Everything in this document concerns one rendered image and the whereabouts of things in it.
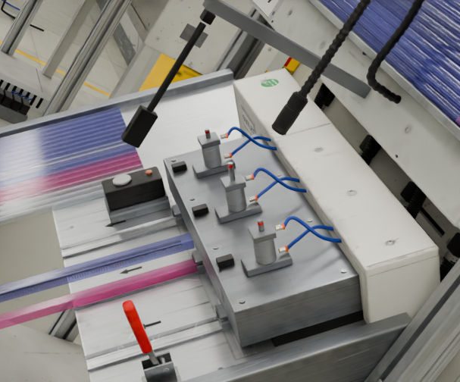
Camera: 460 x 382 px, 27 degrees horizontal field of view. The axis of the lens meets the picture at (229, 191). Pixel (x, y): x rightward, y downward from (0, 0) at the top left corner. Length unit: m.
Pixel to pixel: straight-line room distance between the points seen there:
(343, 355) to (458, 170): 0.22
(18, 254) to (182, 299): 1.49
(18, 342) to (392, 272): 0.87
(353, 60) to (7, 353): 0.79
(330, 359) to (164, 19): 1.46
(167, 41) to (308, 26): 1.04
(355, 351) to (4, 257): 1.67
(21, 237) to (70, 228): 1.27
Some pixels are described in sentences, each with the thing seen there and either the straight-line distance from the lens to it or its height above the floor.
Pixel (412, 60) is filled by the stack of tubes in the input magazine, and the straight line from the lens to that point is 1.05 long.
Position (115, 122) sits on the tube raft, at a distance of 1.46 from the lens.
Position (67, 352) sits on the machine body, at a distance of 1.74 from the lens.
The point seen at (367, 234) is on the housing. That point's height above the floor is 1.24.
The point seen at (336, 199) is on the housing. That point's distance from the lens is 1.06.
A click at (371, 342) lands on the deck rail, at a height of 1.16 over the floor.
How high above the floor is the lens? 1.48
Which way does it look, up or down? 17 degrees down
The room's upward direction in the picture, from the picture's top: 34 degrees clockwise
